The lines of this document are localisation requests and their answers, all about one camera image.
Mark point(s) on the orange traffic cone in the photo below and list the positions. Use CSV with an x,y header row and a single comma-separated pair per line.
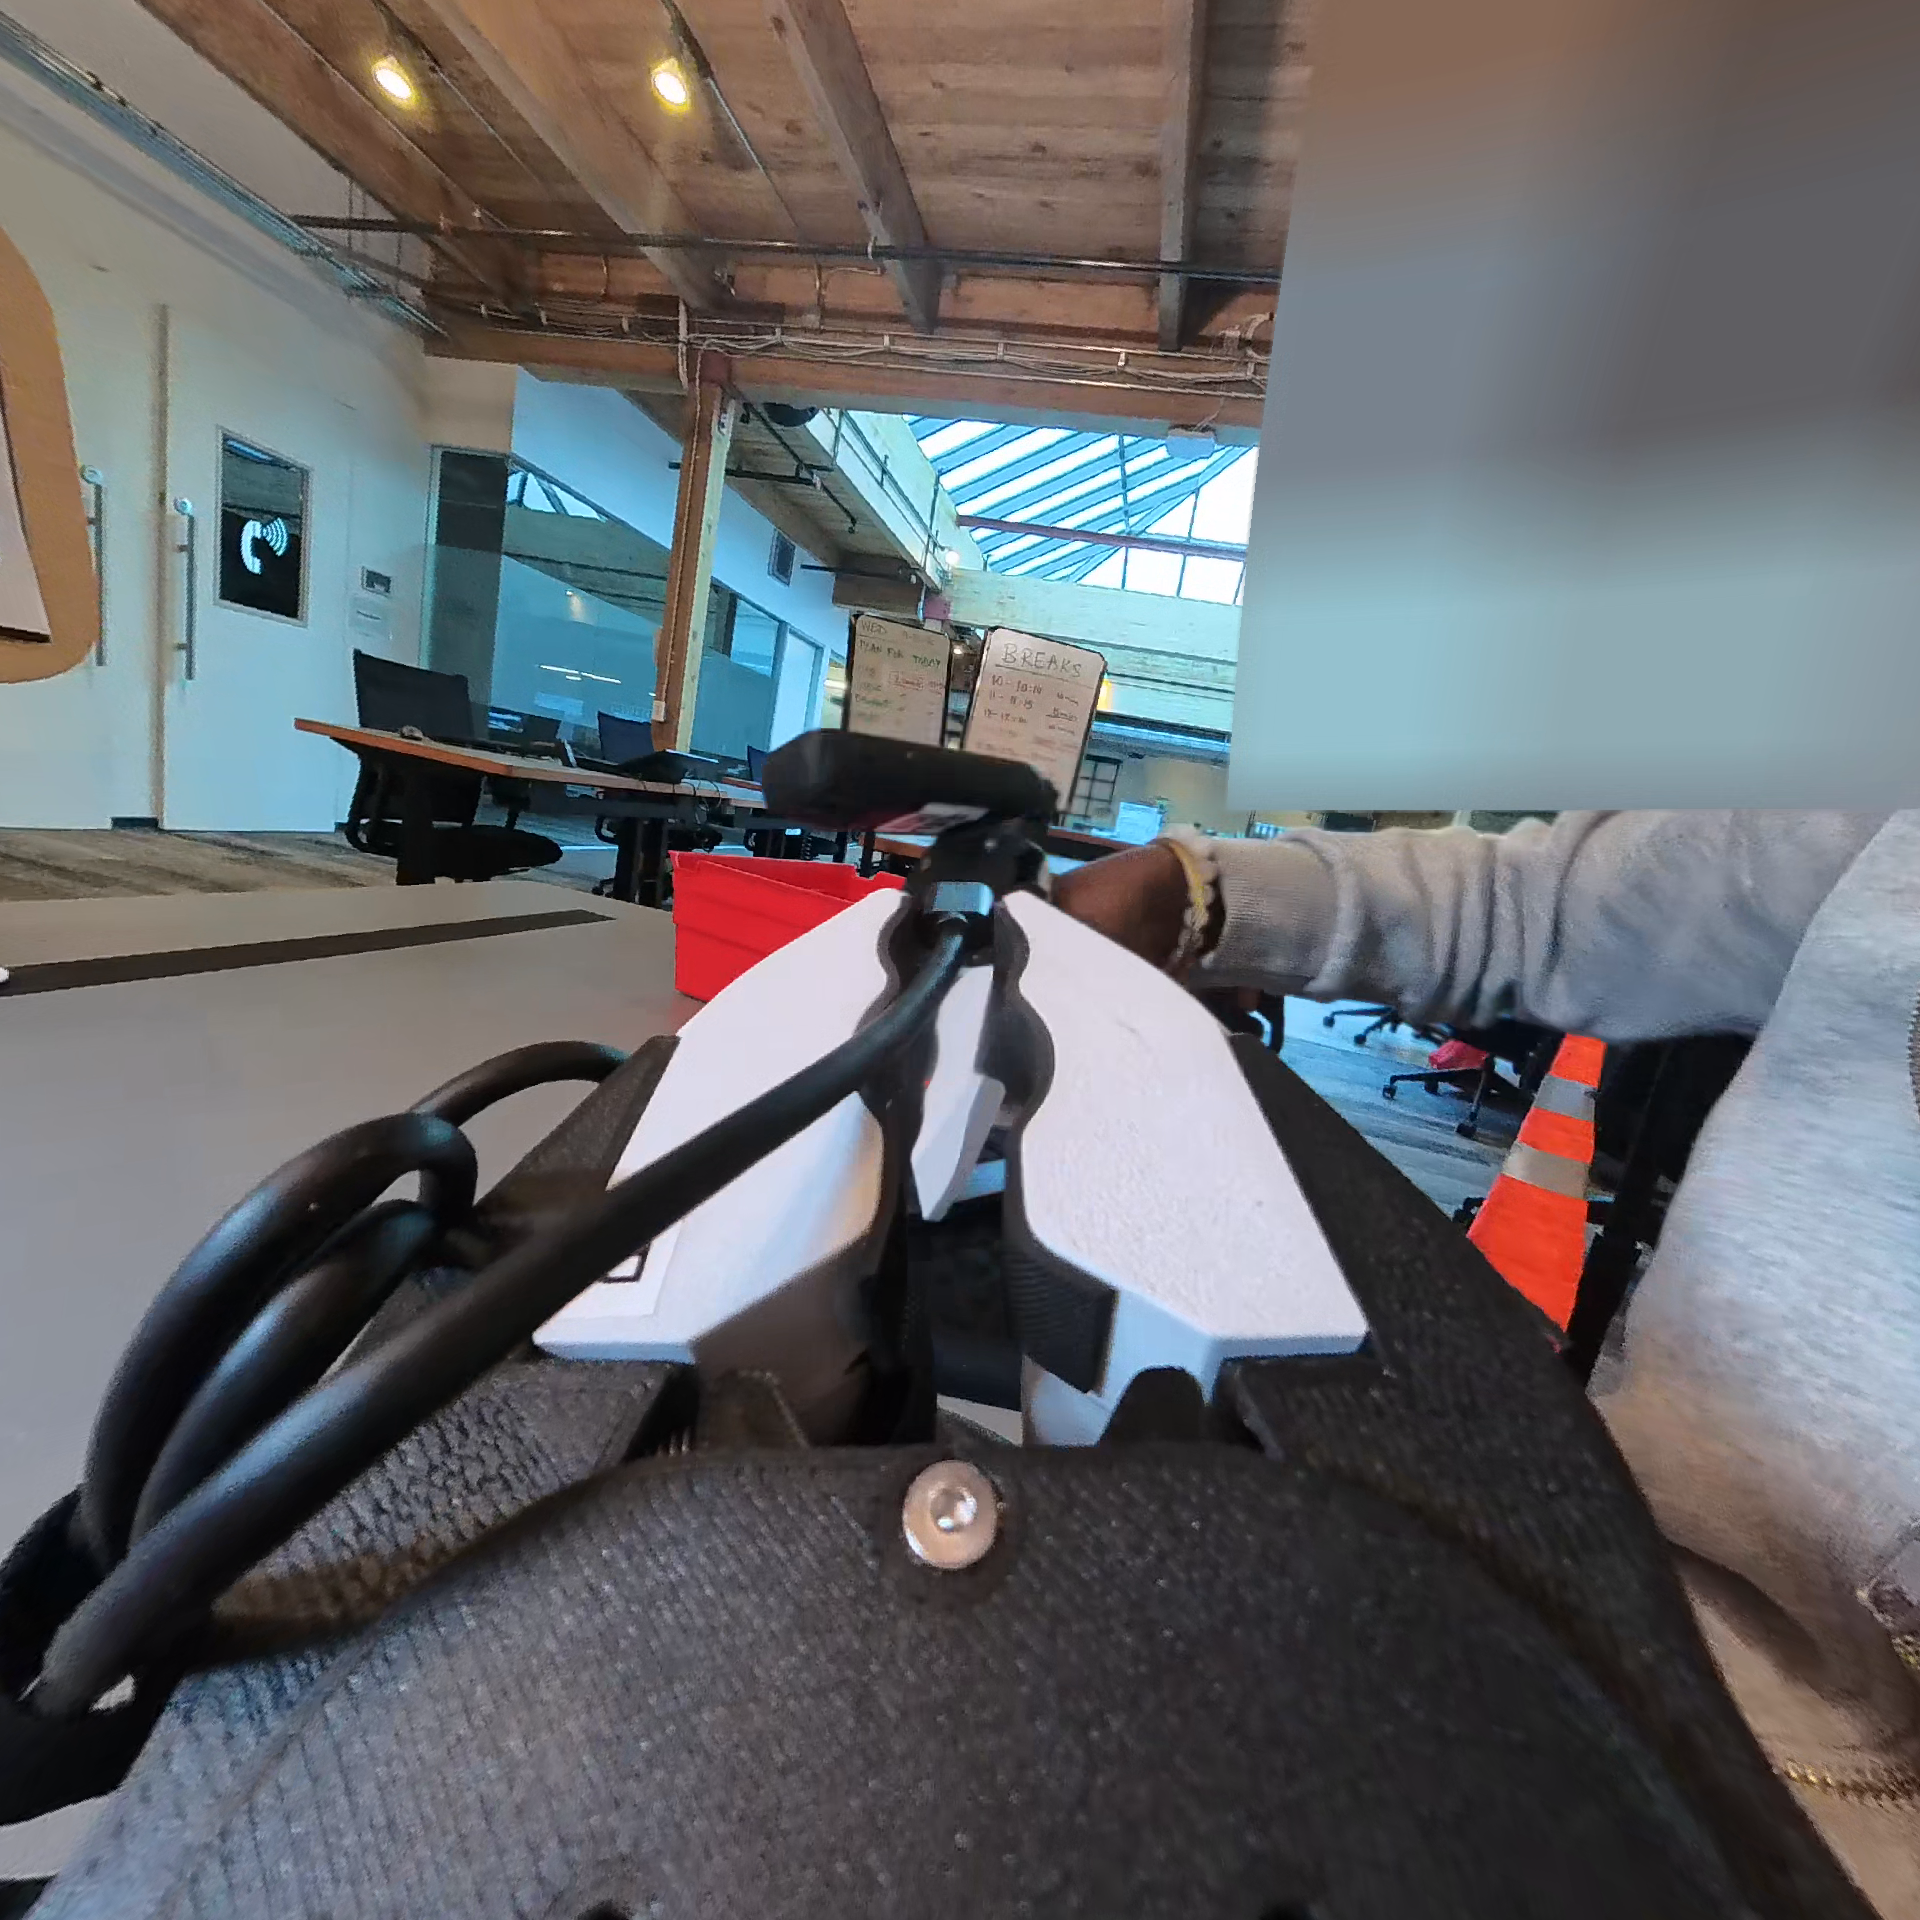
x,y
1545,1184

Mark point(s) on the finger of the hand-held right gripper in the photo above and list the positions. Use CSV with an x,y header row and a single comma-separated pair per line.
x,y
960,1110

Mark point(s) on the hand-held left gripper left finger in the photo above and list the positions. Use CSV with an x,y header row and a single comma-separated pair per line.
x,y
750,1259

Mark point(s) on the black office chair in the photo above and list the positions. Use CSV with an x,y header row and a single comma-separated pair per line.
x,y
422,780

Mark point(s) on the handwritten whiteboard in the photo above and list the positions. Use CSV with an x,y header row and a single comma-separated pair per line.
x,y
897,682
1031,713

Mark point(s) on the white instruction sign stand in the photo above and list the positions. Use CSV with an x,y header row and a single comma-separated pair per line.
x,y
20,523

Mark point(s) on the red plastic bin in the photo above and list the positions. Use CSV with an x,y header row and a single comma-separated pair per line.
x,y
750,914

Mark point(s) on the person's right hand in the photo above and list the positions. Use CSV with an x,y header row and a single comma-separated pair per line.
x,y
1126,900

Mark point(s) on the wooden support post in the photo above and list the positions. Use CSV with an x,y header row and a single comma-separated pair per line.
x,y
692,570

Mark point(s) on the ceiling spot light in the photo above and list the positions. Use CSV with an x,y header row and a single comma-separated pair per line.
x,y
395,79
670,82

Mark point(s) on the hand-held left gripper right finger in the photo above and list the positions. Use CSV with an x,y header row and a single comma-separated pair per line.
x,y
1172,1184

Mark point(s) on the row of black office chairs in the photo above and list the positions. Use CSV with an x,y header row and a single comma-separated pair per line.
x,y
1424,1049

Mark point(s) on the person's right forearm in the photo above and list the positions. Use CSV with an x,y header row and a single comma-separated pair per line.
x,y
1501,921

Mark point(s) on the long wooden office desk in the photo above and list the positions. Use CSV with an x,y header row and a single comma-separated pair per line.
x,y
495,754

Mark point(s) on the phone symbol wall sign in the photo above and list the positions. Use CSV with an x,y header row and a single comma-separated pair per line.
x,y
263,529

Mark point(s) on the rounded wooden board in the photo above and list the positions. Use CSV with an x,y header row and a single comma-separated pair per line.
x,y
68,450

